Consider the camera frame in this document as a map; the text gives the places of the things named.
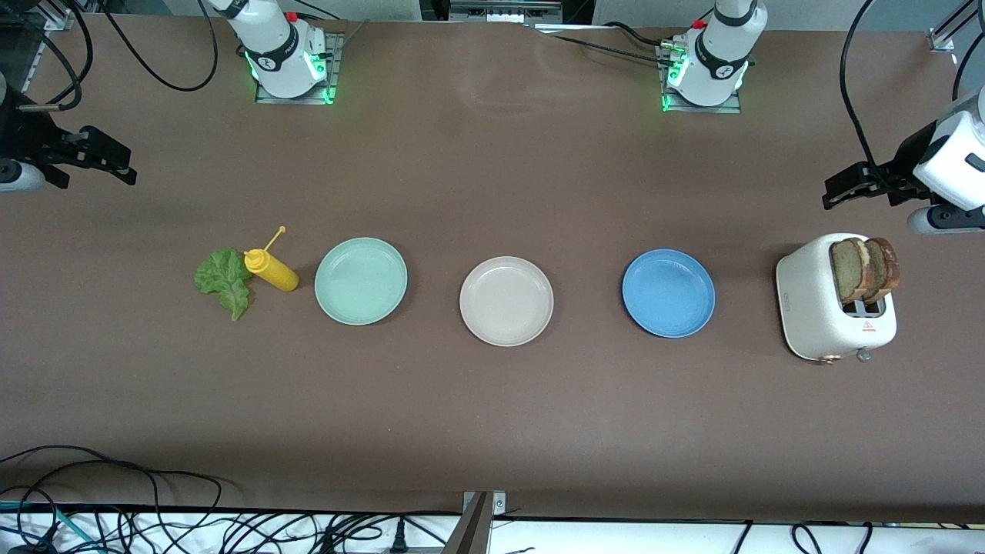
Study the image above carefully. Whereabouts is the brown bread slice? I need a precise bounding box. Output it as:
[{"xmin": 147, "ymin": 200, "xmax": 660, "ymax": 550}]
[
  {"xmin": 860, "ymin": 236, "xmax": 901, "ymax": 305},
  {"xmin": 830, "ymin": 238, "xmax": 870, "ymax": 303}
]

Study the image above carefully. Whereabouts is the green lettuce leaf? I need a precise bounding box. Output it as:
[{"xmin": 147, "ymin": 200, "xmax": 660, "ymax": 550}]
[{"xmin": 194, "ymin": 247, "xmax": 255, "ymax": 322}]

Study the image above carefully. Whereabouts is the yellow mustard squeeze bottle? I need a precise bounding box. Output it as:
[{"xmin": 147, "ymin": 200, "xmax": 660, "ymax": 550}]
[{"xmin": 243, "ymin": 225, "xmax": 299, "ymax": 292}]

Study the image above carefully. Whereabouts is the blue plate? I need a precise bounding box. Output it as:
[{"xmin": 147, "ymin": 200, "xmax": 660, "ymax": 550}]
[{"xmin": 622, "ymin": 248, "xmax": 716, "ymax": 339}]

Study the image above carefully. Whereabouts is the mint green plate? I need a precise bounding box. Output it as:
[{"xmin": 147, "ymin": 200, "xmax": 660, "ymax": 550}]
[{"xmin": 314, "ymin": 237, "xmax": 409, "ymax": 326}]

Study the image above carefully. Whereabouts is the beige plate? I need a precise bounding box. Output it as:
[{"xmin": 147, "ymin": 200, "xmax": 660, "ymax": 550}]
[{"xmin": 459, "ymin": 255, "xmax": 555, "ymax": 348}]

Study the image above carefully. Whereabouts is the white two-slot toaster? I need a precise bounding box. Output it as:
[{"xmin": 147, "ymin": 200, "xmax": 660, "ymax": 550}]
[{"xmin": 776, "ymin": 233, "xmax": 899, "ymax": 364}]

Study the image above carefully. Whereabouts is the dark metal beam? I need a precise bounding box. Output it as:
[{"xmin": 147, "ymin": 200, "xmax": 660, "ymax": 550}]
[{"xmin": 442, "ymin": 492, "xmax": 493, "ymax": 554}]

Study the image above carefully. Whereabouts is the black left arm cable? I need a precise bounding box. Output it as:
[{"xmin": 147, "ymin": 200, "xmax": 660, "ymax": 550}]
[{"xmin": 840, "ymin": 0, "xmax": 886, "ymax": 174}]

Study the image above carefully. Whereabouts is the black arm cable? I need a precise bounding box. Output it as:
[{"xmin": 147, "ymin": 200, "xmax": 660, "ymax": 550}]
[
  {"xmin": 840, "ymin": 0, "xmax": 886, "ymax": 174},
  {"xmin": 15, "ymin": 0, "xmax": 220, "ymax": 114}
]

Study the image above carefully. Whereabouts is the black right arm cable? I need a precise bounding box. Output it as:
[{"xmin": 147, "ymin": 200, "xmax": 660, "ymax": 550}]
[{"xmin": 15, "ymin": 0, "xmax": 220, "ymax": 114}]

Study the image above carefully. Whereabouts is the aluminium frame rail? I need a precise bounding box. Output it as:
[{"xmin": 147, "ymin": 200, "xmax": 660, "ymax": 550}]
[
  {"xmin": 23, "ymin": 0, "xmax": 87, "ymax": 89},
  {"xmin": 927, "ymin": 0, "xmax": 985, "ymax": 53}
]

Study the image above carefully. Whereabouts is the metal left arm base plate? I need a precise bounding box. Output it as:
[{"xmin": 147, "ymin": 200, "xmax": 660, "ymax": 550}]
[{"xmin": 656, "ymin": 42, "xmax": 743, "ymax": 115}]

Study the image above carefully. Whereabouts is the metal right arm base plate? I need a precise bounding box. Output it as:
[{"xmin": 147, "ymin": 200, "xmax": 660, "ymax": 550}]
[{"xmin": 254, "ymin": 31, "xmax": 345, "ymax": 105}]

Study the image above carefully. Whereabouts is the black corrugated base cable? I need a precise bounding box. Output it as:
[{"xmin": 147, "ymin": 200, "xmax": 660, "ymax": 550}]
[{"xmin": 539, "ymin": 23, "xmax": 678, "ymax": 66}]

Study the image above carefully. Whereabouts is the black looped floor cable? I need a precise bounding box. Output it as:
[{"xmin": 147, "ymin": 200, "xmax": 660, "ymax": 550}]
[{"xmin": 0, "ymin": 445, "xmax": 224, "ymax": 512}]

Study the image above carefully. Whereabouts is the teal floor cable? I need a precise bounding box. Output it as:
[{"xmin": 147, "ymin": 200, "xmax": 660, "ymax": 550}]
[{"xmin": 0, "ymin": 500, "xmax": 101, "ymax": 554}]

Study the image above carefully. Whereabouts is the grey metal equipment frame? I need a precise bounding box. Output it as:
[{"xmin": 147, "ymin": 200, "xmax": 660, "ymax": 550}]
[{"xmin": 419, "ymin": 0, "xmax": 563, "ymax": 24}]

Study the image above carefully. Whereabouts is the small aluminium corner bracket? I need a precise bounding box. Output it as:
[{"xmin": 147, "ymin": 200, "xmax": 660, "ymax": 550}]
[{"xmin": 462, "ymin": 490, "xmax": 507, "ymax": 518}]

